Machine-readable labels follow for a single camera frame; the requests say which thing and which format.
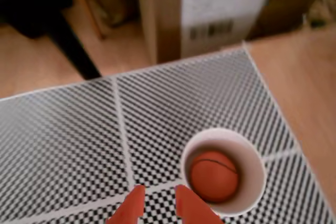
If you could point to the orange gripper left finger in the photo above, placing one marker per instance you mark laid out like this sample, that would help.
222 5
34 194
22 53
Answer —
131 205

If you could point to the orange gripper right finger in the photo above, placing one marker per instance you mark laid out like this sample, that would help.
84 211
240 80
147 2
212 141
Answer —
191 208

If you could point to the small orange basketball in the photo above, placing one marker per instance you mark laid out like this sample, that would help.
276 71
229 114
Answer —
214 176

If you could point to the cream paper cup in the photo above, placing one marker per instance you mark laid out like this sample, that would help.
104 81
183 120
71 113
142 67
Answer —
249 155

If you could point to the black white checkerboard paper sheet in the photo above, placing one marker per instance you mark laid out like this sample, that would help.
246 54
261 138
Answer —
288 182
183 98
86 216
57 142

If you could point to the black furniture leg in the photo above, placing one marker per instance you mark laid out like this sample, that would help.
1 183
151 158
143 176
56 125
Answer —
71 43

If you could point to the cardboard box with white label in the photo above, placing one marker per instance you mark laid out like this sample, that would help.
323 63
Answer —
168 24

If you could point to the brown wooden furniture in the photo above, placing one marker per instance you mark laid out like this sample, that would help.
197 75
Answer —
288 11

